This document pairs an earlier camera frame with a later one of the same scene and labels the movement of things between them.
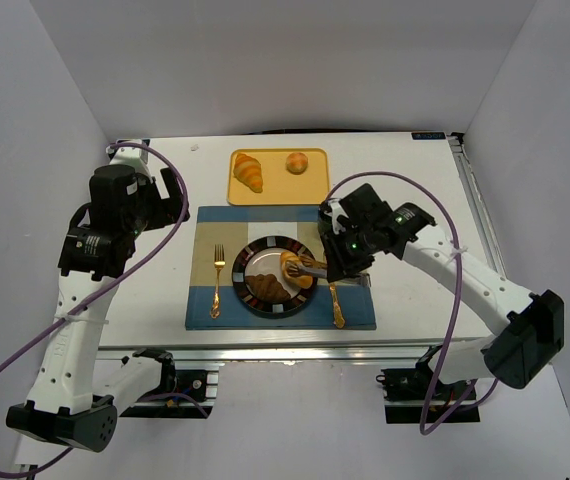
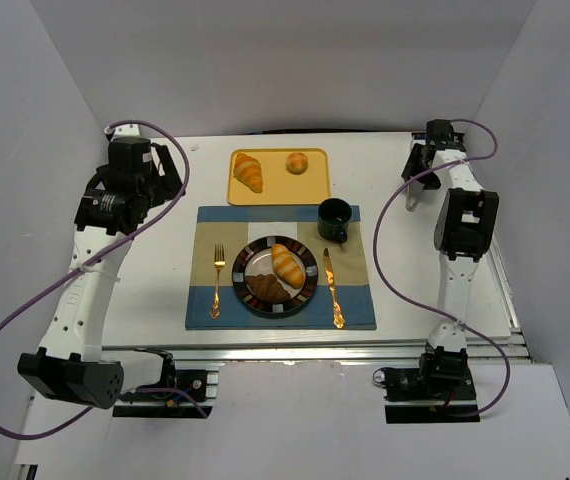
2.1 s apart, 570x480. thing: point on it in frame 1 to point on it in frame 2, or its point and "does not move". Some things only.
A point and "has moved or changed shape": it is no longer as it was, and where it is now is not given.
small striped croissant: x=302 y=281 has moved or changed shape
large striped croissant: x=248 y=170 does not move
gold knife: x=338 y=315 does not move
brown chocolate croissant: x=267 y=288 does not move
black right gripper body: x=338 y=257 to x=420 y=163
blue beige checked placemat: x=219 y=236 does not move
